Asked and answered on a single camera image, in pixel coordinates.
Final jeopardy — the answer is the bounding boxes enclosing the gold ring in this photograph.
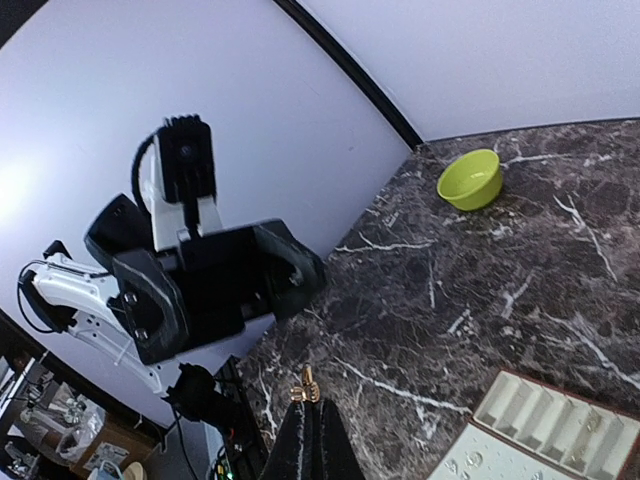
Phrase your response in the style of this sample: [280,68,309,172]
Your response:
[290,364,321,403]

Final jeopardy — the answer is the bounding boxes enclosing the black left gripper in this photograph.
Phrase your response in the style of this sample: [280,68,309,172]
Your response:
[112,219,327,365]

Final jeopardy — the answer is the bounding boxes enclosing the black left frame post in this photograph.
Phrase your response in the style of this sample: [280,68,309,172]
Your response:
[274,0,424,150]

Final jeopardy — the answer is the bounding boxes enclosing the green plastic bowl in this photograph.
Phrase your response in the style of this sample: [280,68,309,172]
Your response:
[437,149,503,211]

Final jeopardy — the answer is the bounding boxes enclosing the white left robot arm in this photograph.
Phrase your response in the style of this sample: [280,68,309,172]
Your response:
[18,195,327,405]

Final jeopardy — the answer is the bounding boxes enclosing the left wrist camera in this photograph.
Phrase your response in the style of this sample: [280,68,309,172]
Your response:
[131,114,222,251]

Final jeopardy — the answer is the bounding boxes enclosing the beige jewelry tray insert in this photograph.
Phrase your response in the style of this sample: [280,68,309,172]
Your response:
[429,370,639,480]

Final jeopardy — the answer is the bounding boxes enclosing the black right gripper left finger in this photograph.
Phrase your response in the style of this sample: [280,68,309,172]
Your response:
[262,401,320,480]

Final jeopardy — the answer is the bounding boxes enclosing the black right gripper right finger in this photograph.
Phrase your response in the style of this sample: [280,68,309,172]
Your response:
[319,399,365,480]

